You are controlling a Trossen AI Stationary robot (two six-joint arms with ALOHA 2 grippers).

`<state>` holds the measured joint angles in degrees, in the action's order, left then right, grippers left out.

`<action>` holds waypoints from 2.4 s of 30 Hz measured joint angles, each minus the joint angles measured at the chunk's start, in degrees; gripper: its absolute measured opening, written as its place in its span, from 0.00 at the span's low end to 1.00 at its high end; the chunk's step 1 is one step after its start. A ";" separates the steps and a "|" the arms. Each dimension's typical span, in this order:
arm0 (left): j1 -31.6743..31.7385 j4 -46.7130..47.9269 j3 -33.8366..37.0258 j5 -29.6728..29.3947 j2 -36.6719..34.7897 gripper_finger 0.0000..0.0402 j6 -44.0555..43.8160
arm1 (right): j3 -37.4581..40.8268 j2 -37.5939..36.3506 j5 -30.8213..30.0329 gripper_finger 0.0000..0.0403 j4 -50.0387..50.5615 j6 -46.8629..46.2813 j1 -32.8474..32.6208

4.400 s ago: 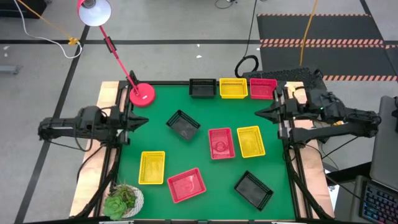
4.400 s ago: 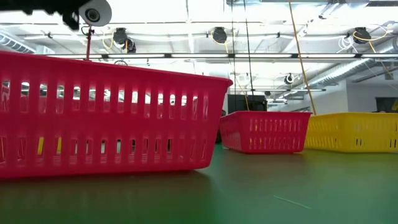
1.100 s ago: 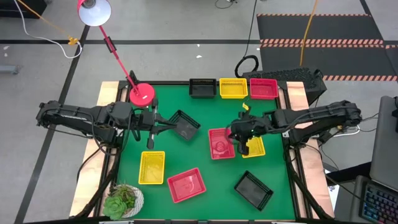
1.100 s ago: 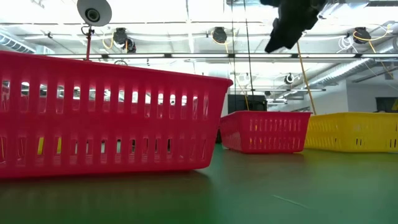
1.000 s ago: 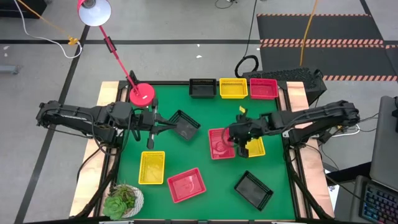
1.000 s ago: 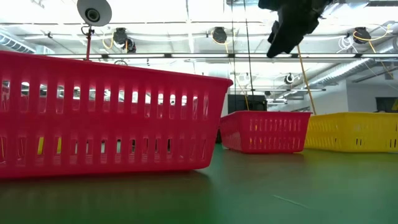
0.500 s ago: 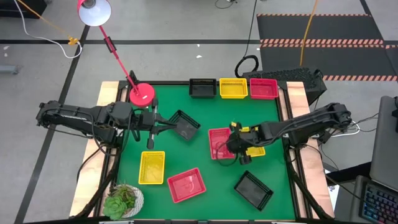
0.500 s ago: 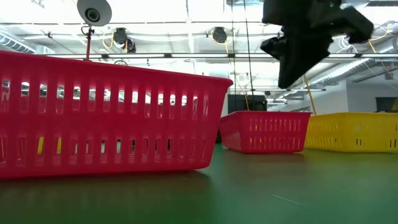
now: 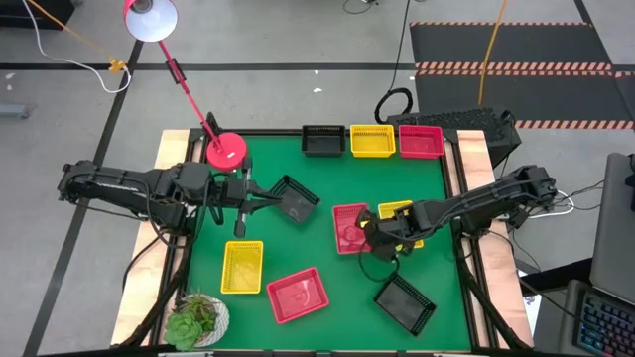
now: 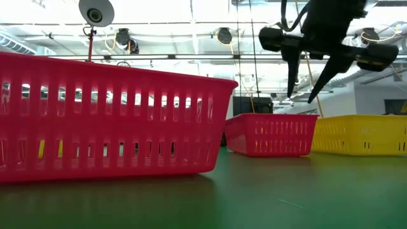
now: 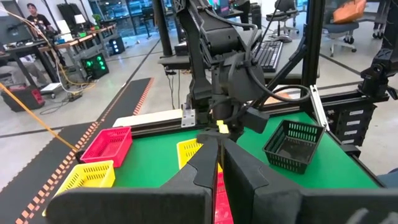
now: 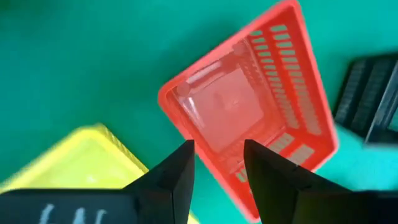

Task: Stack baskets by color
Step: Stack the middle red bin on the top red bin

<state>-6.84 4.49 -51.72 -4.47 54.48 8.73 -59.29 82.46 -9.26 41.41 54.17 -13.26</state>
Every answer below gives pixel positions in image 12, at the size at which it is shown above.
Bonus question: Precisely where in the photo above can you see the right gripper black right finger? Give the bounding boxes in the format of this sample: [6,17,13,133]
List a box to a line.
[243,139,352,224]

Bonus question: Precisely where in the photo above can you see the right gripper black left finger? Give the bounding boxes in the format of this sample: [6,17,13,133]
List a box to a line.
[124,139,196,224]

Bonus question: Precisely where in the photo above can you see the yellow plastic slotted basket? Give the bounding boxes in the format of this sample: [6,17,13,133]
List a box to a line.
[0,123,200,224]

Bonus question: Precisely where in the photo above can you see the red plastic slotted basket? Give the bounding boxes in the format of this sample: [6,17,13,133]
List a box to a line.
[157,0,340,223]

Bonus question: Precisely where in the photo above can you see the black plastic slotted basket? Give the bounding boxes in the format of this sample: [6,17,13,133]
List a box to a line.
[332,52,398,147]

